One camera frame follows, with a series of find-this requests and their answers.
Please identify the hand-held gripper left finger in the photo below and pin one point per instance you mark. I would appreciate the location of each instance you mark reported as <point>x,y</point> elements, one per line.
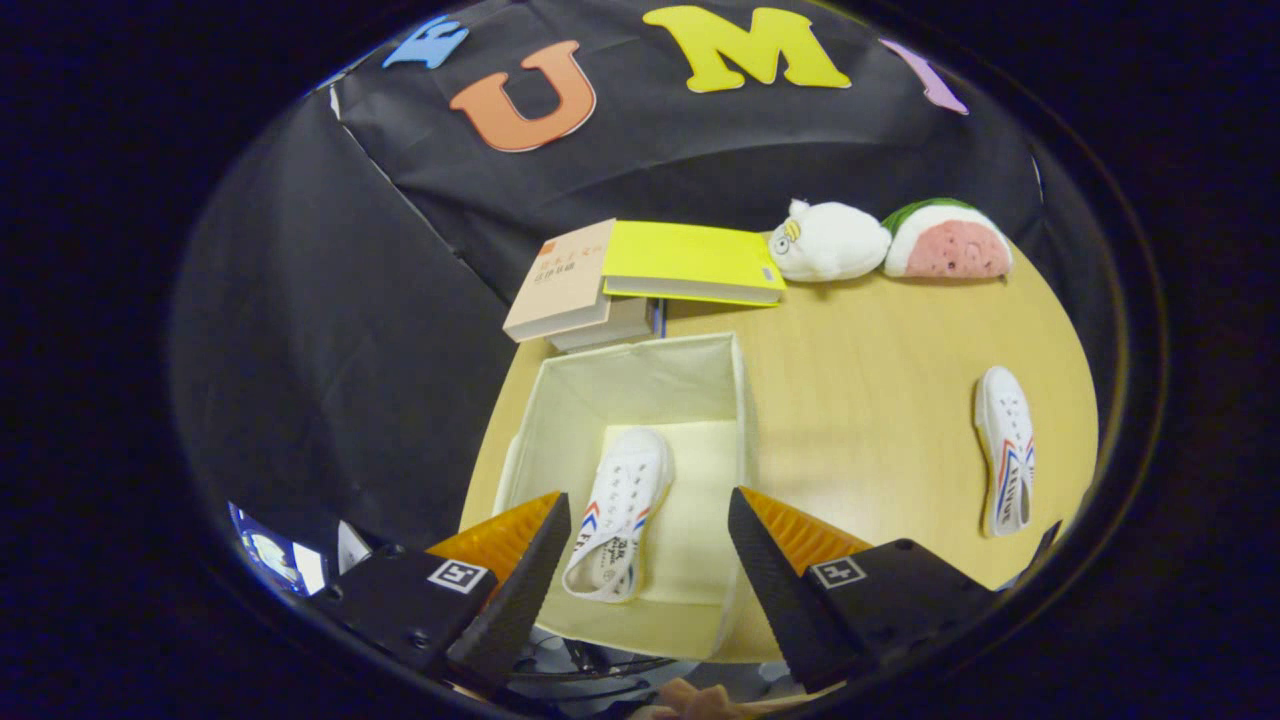
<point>515,600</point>

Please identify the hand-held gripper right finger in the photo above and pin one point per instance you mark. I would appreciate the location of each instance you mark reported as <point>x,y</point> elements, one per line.
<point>785,600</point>

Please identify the white canvas shoe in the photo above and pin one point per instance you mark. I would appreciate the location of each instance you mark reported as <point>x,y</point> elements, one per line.
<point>625,490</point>
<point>1005,440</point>

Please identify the beige fabric storage box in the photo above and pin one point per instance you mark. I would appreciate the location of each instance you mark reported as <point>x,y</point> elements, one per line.
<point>640,385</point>

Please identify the white paper sheet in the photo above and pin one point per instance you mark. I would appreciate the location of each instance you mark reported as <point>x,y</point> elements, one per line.
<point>353,548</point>

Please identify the grey book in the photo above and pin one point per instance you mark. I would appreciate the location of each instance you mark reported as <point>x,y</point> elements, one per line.
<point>605,328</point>

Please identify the blue book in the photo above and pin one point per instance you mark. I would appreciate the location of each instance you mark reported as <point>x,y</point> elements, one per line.
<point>657,318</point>

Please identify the black backdrop cloth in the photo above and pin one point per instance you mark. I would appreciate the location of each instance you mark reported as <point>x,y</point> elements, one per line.
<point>330,350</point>

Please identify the yellow book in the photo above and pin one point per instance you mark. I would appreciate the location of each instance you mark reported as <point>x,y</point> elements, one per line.
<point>690,258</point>

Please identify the white plush toy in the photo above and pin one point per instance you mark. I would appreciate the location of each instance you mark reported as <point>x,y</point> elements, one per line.
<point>835,242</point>

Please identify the watermelon plush toy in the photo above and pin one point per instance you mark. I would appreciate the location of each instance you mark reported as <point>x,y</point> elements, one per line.
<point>950,250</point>

